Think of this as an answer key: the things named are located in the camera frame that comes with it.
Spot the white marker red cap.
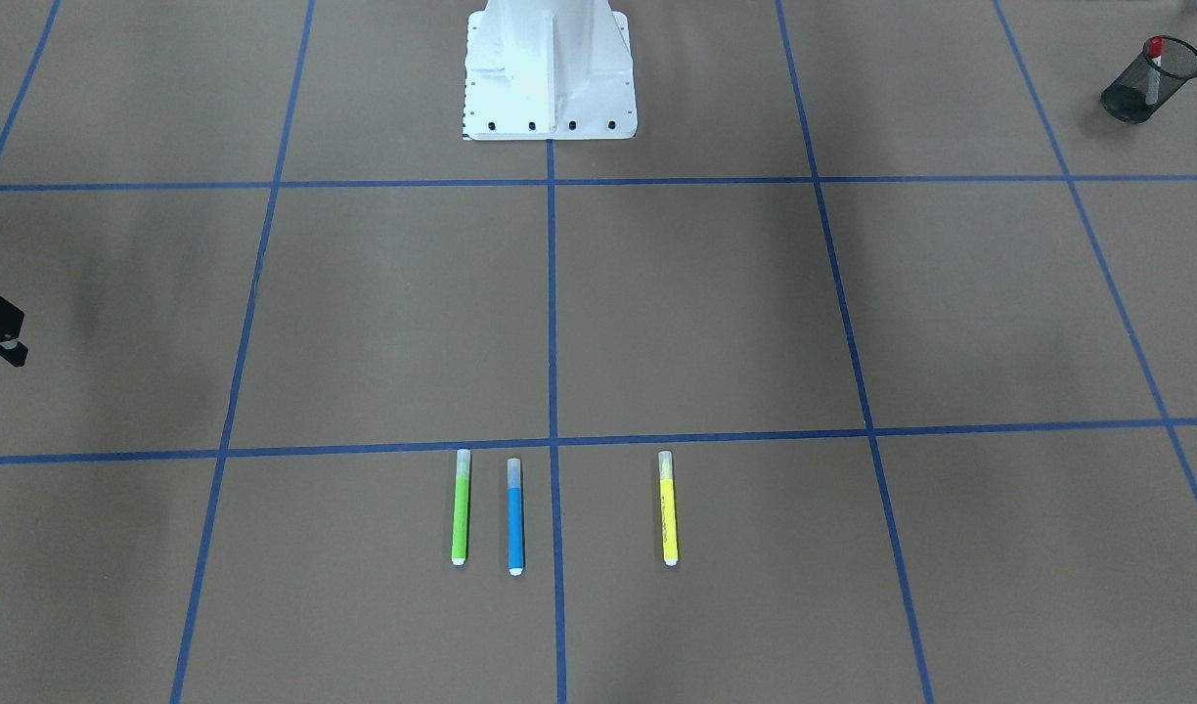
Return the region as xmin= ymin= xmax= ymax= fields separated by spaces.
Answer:
xmin=1143 ymin=35 xmax=1165 ymax=108

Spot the green highlighter marker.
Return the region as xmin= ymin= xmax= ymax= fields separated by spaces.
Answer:
xmin=450 ymin=449 xmax=470 ymax=568

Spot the blue highlighter marker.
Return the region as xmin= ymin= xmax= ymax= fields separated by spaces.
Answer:
xmin=508 ymin=459 xmax=525 ymax=578

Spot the yellow highlighter marker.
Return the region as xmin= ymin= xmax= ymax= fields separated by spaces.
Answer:
xmin=657 ymin=450 xmax=680 ymax=568

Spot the black mesh cup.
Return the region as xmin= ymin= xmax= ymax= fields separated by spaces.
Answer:
xmin=1100 ymin=35 xmax=1197 ymax=125

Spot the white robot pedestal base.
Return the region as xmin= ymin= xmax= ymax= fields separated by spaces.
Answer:
xmin=462 ymin=1 xmax=639 ymax=140

